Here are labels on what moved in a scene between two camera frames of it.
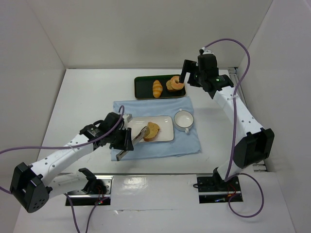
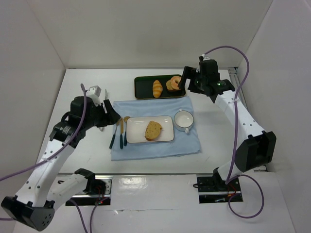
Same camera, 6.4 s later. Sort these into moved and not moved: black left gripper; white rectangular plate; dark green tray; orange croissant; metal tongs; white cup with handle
Moved: black left gripper; metal tongs
Not moved: white rectangular plate; orange croissant; white cup with handle; dark green tray
